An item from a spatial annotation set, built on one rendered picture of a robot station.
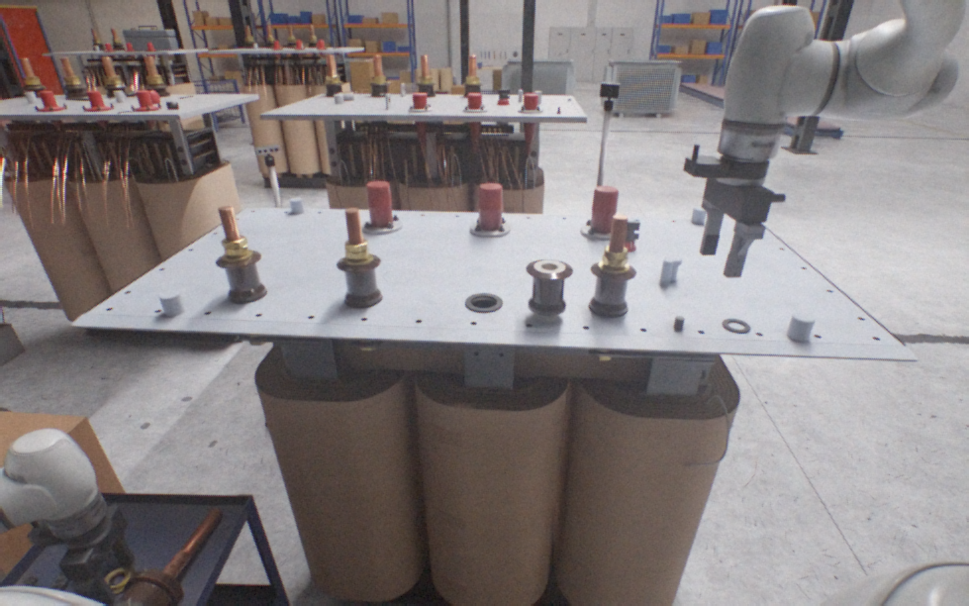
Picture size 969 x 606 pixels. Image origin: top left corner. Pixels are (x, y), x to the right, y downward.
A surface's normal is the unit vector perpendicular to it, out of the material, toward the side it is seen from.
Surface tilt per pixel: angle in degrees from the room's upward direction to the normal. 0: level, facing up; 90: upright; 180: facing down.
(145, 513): 0
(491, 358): 90
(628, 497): 90
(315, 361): 90
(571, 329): 0
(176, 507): 0
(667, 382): 90
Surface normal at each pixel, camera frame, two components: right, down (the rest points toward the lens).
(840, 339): 0.00, -0.88
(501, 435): -0.07, 0.48
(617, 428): -0.49, 0.42
